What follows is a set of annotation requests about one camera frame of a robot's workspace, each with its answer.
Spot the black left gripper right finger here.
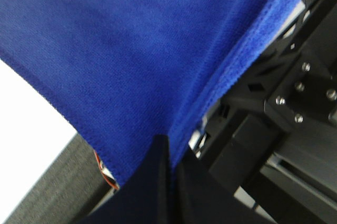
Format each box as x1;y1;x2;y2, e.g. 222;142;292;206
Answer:
177;164;255;223

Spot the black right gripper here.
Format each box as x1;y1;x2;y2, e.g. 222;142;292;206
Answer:
194;0;336;223

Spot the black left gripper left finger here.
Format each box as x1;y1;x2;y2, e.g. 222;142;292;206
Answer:
79;135;170;223

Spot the blue microfibre towel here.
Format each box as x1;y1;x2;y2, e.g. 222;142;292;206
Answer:
1;0;300;185

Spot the white towel label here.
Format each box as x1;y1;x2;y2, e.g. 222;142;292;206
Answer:
94;151;120;191

